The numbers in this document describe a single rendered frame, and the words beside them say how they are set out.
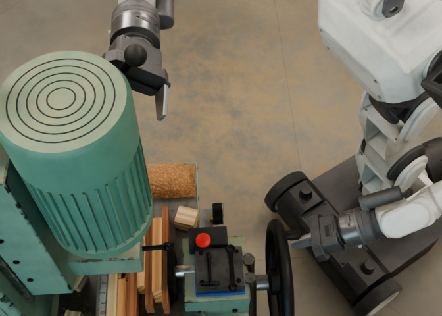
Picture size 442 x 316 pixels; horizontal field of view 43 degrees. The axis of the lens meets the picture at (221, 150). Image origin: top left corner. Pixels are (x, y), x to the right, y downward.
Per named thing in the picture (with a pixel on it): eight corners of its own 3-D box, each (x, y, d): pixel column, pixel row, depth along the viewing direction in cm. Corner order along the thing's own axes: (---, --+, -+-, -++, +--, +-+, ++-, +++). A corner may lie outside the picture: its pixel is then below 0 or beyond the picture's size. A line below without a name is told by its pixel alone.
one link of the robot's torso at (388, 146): (390, 128, 183) (402, 45, 142) (428, 166, 175) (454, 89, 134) (354, 155, 182) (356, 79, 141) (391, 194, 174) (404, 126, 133)
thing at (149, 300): (154, 313, 115) (152, 305, 111) (147, 313, 115) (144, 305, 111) (155, 221, 127) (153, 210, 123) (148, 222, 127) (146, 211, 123)
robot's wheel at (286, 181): (259, 210, 228) (296, 191, 237) (266, 220, 226) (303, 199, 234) (269, 183, 212) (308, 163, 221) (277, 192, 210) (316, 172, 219)
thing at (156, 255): (164, 302, 117) (162, 290, 111) (154, 303, 117) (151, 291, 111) (164, 231, 126) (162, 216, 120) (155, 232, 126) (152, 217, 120)
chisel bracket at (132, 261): (145, 275, 111) (140, 258, 104) (74, 278, 111) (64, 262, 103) (145, 241, 115) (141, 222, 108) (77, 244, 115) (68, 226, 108)
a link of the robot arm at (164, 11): (109, 8, 95) (112, -35, 101) (112, 52, 104) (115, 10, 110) (175, 10, 97) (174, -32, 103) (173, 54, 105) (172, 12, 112)
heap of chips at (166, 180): (195, 196, 131) (195, 188, 128) (136, 199, 130) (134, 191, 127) (194, 164, 136) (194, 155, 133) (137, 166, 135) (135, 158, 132)
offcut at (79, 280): (80, 292, 128) (77, 287, 125) (67, 286, 129) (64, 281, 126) (89, 276, 130) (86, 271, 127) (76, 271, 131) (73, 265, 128)
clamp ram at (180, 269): (205, 298, 117) (204, 282, 109) (170, 300, 116) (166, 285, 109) (203, 258, 122) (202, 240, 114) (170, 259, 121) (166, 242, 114)
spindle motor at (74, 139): (154, 257, 91) (129, 153, 65) (45, 263, 90) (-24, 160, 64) (154, 166, 101) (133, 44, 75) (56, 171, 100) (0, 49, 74)
